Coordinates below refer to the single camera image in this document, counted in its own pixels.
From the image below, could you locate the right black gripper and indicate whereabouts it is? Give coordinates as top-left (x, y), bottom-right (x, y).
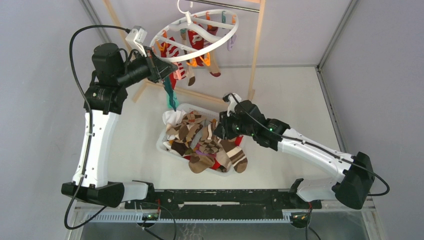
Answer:
top-left (212, 109), bottom-right (255, 141)

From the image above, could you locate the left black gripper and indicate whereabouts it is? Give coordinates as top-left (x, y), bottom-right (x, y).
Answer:
top-left (115, 46), bottom-right (178, 89)

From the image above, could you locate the white round clip hanger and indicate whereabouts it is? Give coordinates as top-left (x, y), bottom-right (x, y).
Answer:
top-left (149, 2), bottom-right (240, 67)

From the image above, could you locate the dark teal patterned sock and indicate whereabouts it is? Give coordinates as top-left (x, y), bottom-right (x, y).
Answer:
top-left (162, 77), bottom-right (178, 111)

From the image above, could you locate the brown white striped sock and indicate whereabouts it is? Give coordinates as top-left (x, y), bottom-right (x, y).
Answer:
top-left (204, 122), bottom-right (248, 173)

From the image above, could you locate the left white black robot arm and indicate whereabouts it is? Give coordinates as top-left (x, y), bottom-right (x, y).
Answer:
top-left (61, 43), bottom-right (177, 209)

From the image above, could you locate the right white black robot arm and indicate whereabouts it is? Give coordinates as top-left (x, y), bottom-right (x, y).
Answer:
top-left (214, 93), bottom-right (376, 210)

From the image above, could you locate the brown striped socks pile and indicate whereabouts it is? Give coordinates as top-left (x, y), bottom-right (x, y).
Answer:
top-left (165, 111), bottom-right (233, 173)

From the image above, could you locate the red white striped hanging sock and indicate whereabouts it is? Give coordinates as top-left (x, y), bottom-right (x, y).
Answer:
top-left (163, 36), bottom-right (187, 90)

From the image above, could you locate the red garment in basket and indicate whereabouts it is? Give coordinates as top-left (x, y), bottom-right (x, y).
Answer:
top-left (210, 136), bottom-right (248, 173)

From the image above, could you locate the translucent white laundry basket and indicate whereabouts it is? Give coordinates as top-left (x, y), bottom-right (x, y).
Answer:
top-left (156, 103), bottom-right (248, 177)

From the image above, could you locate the tan brown sock in basket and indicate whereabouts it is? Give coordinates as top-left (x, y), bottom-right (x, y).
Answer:
top-left (188, 152), bottom-right (216, 174)

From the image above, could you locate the white sock in basket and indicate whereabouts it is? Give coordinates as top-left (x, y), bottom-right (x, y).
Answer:
top-left (162, 110), bottom-right (187, 126)

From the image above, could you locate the metal rack rod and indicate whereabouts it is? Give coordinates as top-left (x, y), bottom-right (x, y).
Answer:
top-left (191, 0), bottom-right (260, 13)

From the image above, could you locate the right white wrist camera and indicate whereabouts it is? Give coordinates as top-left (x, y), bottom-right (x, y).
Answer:
top-left (222, 92), bottom-right (242, 117)

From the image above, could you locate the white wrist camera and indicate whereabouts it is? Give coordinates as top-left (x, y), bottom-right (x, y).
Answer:
top-left (222, 92), bottom-right (242, 117)
top-left (125, 25), bottom-right (147, 57)

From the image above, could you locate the wooden hanger rack frame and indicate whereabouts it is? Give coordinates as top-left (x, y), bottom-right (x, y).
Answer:
top-left (102, 0), bottom-right (266, 104)

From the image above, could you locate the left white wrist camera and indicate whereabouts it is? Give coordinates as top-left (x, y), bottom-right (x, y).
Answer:
top-left (125, 25), bottom-right (147, 57)

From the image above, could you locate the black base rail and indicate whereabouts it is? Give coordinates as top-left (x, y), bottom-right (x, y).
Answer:
top-left (124, 189), bottom-right (322, 220)

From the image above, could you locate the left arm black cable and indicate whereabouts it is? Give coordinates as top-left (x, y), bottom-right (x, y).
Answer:
top-left (63, 24), bottom-right (132, 230)

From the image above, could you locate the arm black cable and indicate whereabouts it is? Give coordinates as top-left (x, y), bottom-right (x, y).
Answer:
top-left (63, 24), bottom-right (132, 230)
top-left (225, 93), bottom-right (391, 240)

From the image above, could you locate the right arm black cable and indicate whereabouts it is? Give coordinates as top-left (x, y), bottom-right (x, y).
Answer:
top-left (225, 93), bottom-right (391, 240)

